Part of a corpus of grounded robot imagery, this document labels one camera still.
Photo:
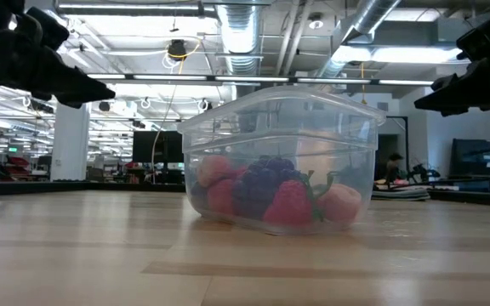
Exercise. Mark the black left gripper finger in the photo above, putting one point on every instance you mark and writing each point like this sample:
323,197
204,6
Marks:
75,83
68,103

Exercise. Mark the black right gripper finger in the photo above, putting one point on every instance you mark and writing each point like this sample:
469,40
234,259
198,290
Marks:
453,95

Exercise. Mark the pink peach half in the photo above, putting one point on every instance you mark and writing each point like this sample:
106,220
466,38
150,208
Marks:
215,170
340,203

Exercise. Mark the clear plastic tupperware container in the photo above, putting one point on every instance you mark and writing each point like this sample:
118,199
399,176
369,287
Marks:
287,127

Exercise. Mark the red strawberry green leaves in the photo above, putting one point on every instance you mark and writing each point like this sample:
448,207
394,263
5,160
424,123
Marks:
221,197
289,206

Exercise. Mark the purple grape bunch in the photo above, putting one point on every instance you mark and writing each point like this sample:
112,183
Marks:
266,187

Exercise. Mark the black background robot arm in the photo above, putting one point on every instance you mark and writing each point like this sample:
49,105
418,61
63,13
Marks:
421,173

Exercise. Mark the black round ceiling fixture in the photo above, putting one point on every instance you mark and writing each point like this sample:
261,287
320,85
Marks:
104,106

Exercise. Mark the white building pillar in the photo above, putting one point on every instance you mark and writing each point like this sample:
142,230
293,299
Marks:
70,144

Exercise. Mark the black screen on cart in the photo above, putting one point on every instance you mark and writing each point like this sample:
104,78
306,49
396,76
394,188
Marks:
479,159

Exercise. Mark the green exit sign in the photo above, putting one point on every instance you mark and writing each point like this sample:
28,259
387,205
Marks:
13,149

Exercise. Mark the black background monitor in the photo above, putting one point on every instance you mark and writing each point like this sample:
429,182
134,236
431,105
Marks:
147,146
174,146

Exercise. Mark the grey folded cloth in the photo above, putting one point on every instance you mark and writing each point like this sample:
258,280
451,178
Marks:
400,194

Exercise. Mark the white ceiling sensor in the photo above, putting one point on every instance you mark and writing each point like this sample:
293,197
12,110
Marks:
315,24

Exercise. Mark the silver diagonal duct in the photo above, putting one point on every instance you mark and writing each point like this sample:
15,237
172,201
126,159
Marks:
372,17

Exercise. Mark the silver ventilation duct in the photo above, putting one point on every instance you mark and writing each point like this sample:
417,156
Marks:
238,38

